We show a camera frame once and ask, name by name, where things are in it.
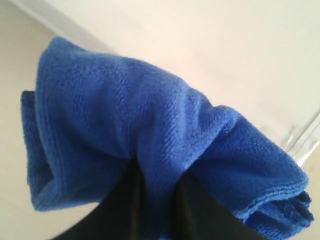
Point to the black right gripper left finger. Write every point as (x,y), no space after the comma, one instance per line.
(117,217)

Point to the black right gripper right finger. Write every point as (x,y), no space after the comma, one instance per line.
(198,216)

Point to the blue microfiber cloth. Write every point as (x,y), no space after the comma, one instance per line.
(92,113)

